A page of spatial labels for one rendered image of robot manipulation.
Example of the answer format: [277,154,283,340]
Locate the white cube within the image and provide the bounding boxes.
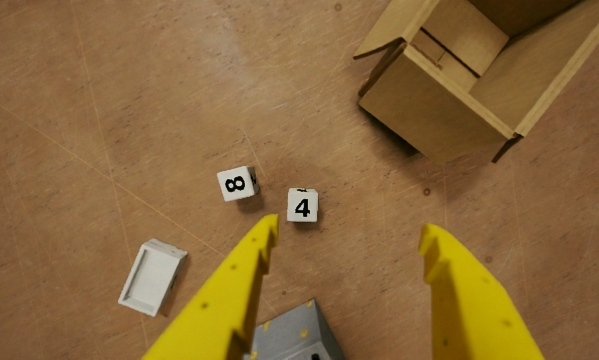
[217,165,259,202]
[287,188,318,222]

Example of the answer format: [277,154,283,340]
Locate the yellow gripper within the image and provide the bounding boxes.
[141,214,545,360]

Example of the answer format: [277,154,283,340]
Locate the open brown cardboard box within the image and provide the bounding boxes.
[353,0,599,165]

